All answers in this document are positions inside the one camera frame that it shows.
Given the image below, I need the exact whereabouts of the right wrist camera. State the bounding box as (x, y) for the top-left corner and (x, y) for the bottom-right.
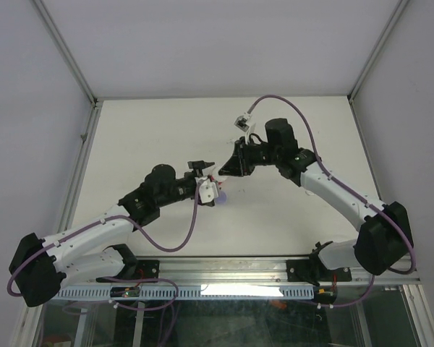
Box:
(234, 113), (255, 144)

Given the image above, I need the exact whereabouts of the aluminium frame post left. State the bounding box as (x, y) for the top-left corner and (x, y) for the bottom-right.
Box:
(30, 0), (97, 106)

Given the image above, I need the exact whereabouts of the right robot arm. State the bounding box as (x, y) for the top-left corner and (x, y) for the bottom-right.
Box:
(218, 116), (413, 280)

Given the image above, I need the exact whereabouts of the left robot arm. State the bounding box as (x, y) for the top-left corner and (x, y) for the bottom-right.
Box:
(7, 160), (219, 307)

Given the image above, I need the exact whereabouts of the white slotted cable duct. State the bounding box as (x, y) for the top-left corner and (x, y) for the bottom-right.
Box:
(54, 284), (314, 301)

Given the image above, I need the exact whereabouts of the aluminium frame post right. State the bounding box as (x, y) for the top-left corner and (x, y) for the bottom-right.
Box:
(347, 0), (410, 104)

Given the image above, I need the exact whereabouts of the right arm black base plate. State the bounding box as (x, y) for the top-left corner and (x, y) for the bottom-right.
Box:
(286, 258), (352, 286)

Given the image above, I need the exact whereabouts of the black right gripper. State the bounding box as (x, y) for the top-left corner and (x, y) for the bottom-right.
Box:
(219, 137), (281, 177)

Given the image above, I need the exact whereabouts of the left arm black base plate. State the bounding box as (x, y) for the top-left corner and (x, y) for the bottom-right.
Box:
(129, 259), (160, 281)

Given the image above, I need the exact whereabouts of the purple round earbud charging case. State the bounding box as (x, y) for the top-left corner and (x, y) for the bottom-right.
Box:
(215, 191), (227, 205)

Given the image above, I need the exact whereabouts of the aluminium mounting rail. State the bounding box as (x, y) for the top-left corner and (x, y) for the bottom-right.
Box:
(68, 255), (419, 286)

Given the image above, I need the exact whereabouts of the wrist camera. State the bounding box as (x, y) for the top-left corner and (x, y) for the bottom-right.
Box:
(234, 113), (255, 144)
(197, 178), (220, 205)

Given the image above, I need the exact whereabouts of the aluminium frame post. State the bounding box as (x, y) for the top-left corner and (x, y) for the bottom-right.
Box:
(347, 0), (410, 104)
(30, 0), (97, 106)

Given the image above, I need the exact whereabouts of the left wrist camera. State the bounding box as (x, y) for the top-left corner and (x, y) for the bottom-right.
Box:
(197, 178), (220, 205)

